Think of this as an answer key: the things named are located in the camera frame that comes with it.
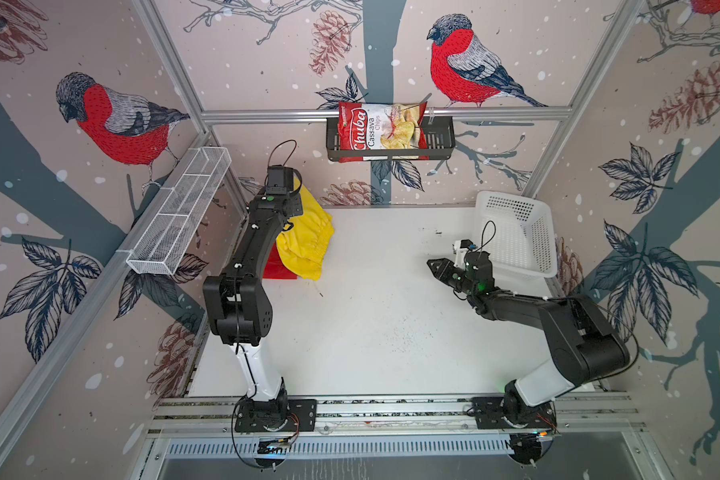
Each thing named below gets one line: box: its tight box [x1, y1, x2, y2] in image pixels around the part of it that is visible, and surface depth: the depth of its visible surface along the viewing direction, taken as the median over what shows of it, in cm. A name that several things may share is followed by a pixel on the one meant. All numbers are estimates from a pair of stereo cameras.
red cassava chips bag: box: [337, 101, 429, 163], surface depth 90 cm
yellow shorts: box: [276, 177, 335, 281], surface depth 100 cm
